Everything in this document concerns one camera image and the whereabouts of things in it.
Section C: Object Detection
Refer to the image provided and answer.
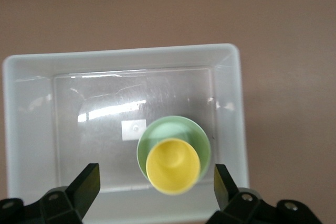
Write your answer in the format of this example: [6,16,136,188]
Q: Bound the white square sticker label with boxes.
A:
[121,119,147,141]

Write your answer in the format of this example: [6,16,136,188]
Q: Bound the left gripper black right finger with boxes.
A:
[207,163,323,224]

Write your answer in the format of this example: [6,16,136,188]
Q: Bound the clear plastic storage box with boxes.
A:
[2,42,249,224]

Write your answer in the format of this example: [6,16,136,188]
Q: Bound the yellow plastic cup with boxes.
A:
[145,137,202,196]

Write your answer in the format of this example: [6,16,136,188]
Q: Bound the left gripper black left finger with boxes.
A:
[0,163,101,224]

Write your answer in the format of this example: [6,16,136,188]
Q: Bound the light green bowl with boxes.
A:
[136,115,212,183]

